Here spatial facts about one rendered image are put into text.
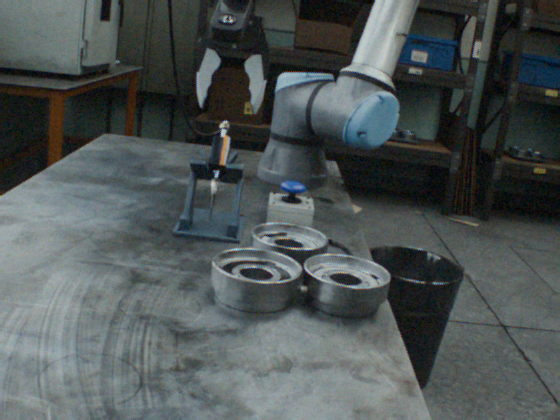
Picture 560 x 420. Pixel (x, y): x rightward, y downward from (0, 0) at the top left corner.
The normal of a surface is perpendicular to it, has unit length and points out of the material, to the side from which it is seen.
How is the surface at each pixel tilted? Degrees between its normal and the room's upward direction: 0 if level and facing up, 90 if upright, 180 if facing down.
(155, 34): 90
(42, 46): 89
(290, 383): 0
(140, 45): 90
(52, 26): 91
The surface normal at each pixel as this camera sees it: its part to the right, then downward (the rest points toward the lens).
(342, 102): -0.58, -0.22
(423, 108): 0.00, 0.27
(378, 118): 0.68, 0.40
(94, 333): 0.13, -0.95
